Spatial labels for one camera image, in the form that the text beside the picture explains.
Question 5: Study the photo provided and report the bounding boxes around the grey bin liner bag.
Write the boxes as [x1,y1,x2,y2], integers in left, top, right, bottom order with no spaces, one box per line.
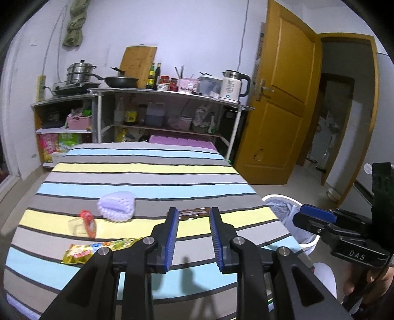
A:
[266,198,314,245]

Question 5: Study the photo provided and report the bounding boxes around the blue grey plastic jug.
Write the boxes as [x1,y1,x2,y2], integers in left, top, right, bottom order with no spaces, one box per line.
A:
[145,101,165,127]

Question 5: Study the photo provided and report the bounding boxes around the black induction cooker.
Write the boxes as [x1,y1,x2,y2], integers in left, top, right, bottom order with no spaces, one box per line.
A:
[52,81,102,96]

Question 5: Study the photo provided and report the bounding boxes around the wooden cutting board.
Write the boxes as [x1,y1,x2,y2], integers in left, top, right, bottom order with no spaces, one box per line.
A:
[118,46,157,88]

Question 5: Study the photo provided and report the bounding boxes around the metal door handle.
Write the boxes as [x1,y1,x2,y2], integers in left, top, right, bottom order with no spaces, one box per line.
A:
[255,79,275,100]

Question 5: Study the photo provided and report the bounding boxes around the green hanging cloth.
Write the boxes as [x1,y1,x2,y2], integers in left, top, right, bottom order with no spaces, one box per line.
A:
[62,0,90,47]

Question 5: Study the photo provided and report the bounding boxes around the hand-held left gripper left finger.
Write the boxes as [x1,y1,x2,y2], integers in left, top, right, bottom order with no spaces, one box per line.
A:
[41,207,180,320]

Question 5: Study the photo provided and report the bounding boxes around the white plastic bags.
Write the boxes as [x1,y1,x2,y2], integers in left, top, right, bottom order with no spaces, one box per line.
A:
[192,106,216,133]

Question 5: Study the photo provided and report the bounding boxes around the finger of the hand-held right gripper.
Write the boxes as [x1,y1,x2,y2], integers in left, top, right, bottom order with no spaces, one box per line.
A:
[292,212,354,247]
[300,203,373,236]

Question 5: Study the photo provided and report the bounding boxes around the person's right hand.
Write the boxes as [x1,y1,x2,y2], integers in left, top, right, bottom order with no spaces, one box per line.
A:
[342,265,394,308]

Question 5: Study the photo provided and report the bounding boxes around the clear plastic bottle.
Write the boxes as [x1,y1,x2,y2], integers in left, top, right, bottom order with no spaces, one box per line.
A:
[114,98,125,125]

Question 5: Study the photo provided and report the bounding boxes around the white bin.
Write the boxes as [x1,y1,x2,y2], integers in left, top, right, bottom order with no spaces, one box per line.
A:
[262,194,319,254]

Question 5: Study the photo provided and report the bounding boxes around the white electric kettle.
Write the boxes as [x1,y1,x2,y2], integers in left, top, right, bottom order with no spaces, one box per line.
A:
[219,70,251,103]

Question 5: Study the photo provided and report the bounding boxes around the pink plastic basket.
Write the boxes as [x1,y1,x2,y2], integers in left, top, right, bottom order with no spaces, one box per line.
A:
[67,114,93,130]

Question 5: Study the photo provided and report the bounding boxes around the clear jelly cup red lid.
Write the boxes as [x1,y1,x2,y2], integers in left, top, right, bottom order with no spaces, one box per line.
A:
[68,210,97,240]

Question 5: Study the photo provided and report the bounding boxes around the brown snack wrapper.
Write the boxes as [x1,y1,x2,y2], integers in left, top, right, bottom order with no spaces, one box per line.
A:
[177,208,213,221]

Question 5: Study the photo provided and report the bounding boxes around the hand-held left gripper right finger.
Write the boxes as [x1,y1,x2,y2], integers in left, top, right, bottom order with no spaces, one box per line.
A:
[209,207,354,320]

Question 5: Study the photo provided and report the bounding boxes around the pink printed box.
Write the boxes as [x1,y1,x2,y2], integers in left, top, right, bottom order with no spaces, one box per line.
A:
[38,134,59,163]

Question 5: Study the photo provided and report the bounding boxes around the pink plastic bag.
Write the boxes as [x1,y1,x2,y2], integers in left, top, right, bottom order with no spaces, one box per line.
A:
[168,115,193,131]

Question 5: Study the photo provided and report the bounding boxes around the light grey cloth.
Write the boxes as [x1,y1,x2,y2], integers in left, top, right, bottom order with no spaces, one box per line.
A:
[314,262,337,300]

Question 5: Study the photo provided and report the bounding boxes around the yellow label bottle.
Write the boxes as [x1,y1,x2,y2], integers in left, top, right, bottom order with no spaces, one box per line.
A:
[124,100,138,126]

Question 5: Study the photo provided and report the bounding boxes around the dark pot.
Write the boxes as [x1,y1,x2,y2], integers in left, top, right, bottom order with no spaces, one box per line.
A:
[41,109,66,128]

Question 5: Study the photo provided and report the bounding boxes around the clear plastic storage container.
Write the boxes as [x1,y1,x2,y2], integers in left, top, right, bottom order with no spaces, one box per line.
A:
[198,75,223,97]

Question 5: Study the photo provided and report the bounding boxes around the white appliance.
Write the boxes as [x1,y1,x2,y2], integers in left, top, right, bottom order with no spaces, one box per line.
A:
[308,111,337,171]

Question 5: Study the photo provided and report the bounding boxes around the grey metal kitchen rack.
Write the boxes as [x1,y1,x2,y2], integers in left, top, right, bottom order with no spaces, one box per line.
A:
[88,88,255,162]

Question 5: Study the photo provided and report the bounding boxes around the yellow door frame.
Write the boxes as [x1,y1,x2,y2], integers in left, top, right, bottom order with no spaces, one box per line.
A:
[297,32,380,204]

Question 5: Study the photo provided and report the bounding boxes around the colourful yellow snack packet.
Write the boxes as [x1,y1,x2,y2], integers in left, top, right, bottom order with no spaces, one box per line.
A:
[63,238,144,266]

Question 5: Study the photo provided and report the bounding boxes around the black frying pan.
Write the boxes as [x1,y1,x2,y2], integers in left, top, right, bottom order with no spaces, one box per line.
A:
[103,66,140,88]

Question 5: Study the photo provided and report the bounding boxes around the bundle of chopsticks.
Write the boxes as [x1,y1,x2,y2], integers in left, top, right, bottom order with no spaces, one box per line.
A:
[174,65,194,80]

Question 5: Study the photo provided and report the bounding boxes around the purple foam mat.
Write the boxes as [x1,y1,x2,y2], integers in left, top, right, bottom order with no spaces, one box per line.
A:
[148,134,217,151]

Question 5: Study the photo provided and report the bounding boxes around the wooden shelf unit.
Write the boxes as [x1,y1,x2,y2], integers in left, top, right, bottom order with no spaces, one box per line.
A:
[30,95,96,168]

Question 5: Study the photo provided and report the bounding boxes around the stainless steel steamer pot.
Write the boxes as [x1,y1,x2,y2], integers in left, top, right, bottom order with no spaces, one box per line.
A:
[66,60,103,85]

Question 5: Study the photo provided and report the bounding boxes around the yellowed power strip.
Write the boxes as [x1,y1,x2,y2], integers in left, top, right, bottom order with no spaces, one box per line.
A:
[36,75,46,103]

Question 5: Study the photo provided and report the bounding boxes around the yellow wooden door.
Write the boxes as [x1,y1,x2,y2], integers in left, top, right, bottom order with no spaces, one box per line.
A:
[234,0,322,185]

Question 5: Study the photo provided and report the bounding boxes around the pink chopstick holder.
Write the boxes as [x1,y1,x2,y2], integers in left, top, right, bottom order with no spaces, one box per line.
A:
[179,78,200,94]

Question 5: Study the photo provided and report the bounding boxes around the grey wall cable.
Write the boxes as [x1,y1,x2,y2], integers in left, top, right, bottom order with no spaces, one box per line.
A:
[239,0,249,71]

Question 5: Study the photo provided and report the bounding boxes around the green printed box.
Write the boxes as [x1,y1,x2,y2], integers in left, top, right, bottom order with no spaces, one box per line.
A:
[58,132,82,153]

